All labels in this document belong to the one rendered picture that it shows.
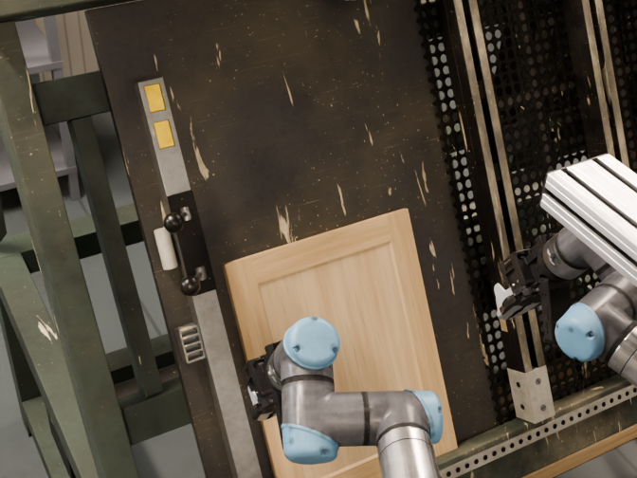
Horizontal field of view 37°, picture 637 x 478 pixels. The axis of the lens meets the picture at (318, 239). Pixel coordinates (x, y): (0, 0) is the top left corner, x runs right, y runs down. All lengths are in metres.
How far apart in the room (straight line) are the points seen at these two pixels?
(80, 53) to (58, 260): 3.18
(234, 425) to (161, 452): 1.40
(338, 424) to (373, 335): 0.78
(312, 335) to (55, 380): 1.29
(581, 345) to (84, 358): 0.90
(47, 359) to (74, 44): 2.57
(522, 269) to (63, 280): 0.82
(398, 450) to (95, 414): 0.75
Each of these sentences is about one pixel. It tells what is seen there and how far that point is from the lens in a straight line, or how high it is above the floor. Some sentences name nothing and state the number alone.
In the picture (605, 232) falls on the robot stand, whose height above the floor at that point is 2.01.
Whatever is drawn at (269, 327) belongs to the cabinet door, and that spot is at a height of 1.24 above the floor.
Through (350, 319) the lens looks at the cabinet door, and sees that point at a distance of 2.03.
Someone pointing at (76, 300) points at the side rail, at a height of 1.40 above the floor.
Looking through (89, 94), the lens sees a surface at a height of 1.66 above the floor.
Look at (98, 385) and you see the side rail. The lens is 1.83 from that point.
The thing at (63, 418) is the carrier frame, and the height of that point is 0.79.
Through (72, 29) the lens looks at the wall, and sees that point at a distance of 4.84.
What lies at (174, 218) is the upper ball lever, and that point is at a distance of 1.71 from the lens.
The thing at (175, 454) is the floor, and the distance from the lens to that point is 3.32.
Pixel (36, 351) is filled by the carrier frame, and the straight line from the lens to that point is 2.59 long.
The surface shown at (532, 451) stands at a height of 0.85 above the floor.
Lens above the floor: 2.60
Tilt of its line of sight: 39 degrees down
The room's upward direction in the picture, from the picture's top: 4 degrees clockwise
